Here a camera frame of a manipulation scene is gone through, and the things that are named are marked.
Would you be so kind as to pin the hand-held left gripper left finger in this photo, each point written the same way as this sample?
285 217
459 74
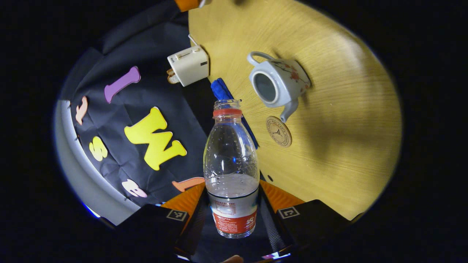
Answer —
195 219

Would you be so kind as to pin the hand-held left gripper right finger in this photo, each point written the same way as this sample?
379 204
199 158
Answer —
270 223

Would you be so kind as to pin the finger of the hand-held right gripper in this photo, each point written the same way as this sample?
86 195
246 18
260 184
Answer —
186 4

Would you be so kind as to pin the clear plastic water bottle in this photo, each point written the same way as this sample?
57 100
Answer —
230 160

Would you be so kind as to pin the round wooden coaster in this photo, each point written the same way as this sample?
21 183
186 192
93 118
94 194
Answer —
279 131

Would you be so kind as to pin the white floral teacup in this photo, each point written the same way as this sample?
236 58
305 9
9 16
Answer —
285 78

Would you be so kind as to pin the black backdrop cloth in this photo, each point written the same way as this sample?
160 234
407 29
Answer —
153 47

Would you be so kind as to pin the white toaster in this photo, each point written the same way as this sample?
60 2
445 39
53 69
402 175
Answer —
188 65

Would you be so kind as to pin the bread slice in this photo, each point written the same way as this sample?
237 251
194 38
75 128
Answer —
171 76

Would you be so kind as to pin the blue folded towel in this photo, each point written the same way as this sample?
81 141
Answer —
221 89

